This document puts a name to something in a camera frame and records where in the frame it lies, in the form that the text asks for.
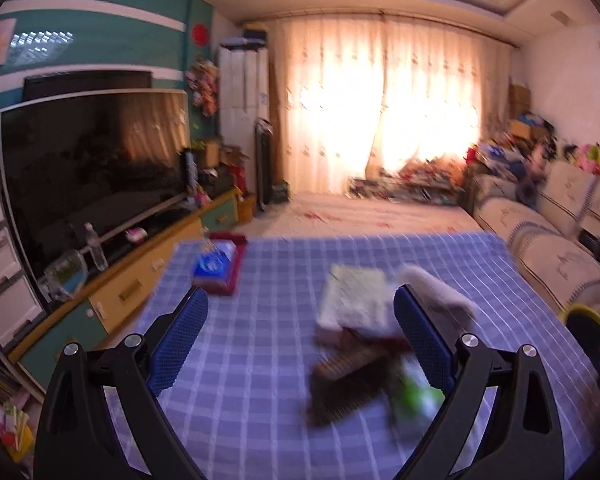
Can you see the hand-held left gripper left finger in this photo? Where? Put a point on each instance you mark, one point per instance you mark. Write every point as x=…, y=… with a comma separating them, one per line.
x=180, y=340

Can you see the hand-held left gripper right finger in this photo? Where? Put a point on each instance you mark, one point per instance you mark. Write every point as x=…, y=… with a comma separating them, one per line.
x=422, y=340

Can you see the white tissue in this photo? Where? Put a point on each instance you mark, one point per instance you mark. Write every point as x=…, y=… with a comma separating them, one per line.
x=445, y=295

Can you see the green label drink bottle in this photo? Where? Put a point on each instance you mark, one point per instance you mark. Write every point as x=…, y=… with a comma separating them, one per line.
x=412, y=400

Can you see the pale green tea box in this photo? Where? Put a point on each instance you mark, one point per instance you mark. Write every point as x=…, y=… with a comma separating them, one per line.
x=355, y=295

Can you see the brown hair comb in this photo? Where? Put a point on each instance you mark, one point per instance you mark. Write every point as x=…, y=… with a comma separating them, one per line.
x=345, y=380

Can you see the black bin with yellow rim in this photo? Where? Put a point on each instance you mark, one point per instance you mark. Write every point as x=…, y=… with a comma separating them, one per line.
x=587, y=325

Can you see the yellow and green television cabinet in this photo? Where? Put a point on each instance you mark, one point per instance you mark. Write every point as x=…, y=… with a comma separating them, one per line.
x=130, y=285

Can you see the blue tissue pack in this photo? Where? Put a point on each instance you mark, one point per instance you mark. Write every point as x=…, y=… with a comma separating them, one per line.
x=215, y=262

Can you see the small pink box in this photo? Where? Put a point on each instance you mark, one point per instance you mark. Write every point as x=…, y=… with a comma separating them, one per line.
x=136, y=235

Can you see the red tray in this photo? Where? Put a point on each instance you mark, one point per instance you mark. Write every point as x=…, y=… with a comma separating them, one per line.
x=230, y=237

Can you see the blue checked tablecloth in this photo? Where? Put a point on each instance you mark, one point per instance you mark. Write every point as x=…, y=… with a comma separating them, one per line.
x=280, y=285

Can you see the clear water bottle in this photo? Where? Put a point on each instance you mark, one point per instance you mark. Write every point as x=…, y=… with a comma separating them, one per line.
x=96, y=252

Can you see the clear glass container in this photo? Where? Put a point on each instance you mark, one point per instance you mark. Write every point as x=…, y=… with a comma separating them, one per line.
x=65, y=275

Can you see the floral floor sheet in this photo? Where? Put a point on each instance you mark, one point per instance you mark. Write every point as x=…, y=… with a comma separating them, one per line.
x=370, y=217

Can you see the yellow basket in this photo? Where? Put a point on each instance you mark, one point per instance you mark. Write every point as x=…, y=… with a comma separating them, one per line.
x=247, y=208

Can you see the beige sofa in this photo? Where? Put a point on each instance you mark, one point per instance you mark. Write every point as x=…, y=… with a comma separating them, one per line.
x=545, y=255

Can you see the cluttered glass coffee table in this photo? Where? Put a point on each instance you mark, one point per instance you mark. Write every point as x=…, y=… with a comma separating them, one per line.
x=405, y=185

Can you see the red box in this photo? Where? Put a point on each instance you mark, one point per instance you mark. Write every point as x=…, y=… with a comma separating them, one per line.
x=238, y=179

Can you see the white plastic drawer unit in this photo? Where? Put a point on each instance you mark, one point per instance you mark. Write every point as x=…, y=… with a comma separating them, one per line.
x=5, y=310

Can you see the black box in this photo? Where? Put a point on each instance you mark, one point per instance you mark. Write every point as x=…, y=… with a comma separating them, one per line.
x=281, y=191

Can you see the dark round cushion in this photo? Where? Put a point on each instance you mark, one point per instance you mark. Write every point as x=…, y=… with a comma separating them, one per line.
x=527, y=192

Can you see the stack of books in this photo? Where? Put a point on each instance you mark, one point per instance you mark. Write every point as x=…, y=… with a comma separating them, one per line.
x=5, y=410

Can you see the open cardboard box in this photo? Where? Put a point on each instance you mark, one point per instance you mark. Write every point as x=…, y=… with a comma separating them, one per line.
x=212, y=152

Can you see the large flat television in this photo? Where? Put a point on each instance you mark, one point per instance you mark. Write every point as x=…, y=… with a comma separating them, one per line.
x=90, y=170

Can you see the black tower fan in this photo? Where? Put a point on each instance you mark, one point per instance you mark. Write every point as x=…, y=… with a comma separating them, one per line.
x=264, y=160

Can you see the pile of plush toys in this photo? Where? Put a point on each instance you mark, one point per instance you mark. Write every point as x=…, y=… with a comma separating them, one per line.
x=595, y=157

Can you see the hanging artificial flowers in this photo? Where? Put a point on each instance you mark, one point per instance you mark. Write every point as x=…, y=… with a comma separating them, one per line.
x=202, y=85

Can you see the white standing air conditioner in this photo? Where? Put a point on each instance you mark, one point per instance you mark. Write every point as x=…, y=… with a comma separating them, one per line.
x=242, y=90

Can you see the stack of cardboard boxes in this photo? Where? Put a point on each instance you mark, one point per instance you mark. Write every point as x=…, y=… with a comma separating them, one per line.
x=519, y=100

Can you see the cream embroidered curtain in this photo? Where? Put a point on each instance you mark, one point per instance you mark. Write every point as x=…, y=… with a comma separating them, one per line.
x=340, y=85

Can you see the smaller black television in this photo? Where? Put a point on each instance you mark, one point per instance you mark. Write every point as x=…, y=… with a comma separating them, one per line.
x=85, y=85

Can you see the curtain rod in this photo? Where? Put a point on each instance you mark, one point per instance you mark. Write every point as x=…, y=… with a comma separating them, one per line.
x=380, y=14

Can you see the red round wall ornament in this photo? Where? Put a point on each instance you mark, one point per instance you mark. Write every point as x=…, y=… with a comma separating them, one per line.
x=199, y=33

